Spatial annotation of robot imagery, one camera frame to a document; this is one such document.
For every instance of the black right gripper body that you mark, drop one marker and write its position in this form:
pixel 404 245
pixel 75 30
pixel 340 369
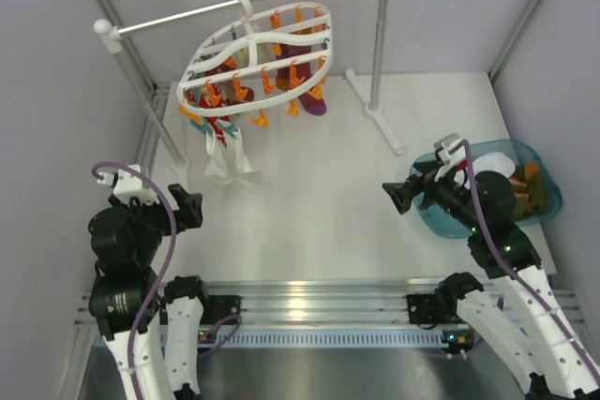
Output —
pixel 450 195

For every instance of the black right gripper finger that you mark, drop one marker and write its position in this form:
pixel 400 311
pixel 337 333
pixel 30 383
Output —
pixel 407 189
pixel 402 201

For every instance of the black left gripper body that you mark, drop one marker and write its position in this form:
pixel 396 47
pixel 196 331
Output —
pixel 152 220

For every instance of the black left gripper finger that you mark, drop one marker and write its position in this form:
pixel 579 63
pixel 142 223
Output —
pixel 188 221
pixel 191 202

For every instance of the white sock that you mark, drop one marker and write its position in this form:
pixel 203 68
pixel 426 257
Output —
pixel 492 163
pixel 227 160

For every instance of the white oval clip hanger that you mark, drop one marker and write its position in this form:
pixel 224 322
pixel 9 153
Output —
pixel 234 70

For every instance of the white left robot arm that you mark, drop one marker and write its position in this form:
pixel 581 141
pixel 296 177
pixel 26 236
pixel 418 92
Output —
pixel 152 337

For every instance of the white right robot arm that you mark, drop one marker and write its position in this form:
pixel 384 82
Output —
pixel 542 351

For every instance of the teal plastic basket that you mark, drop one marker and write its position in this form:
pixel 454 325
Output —
pixel 446 226

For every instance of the hanging white sock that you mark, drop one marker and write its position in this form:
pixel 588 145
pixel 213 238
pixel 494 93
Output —
pixel 227 160

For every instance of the green orange striped sock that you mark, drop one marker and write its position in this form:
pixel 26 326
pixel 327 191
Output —
pixel 527 184

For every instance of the maroon purple-toed sock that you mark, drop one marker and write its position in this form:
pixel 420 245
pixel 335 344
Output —
pixel 312 105

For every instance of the silver clothes rack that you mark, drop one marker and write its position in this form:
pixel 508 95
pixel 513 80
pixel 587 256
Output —
pixel 113 37

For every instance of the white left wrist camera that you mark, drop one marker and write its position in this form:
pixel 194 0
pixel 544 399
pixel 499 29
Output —
pixel 126 186

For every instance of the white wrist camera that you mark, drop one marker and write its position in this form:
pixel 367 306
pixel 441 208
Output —
pixel 451 154
pixel 126 186

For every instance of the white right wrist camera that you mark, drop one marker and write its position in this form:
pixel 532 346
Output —
pixel 451 154

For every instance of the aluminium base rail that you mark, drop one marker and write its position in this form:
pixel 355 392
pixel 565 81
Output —
pixel 322 314

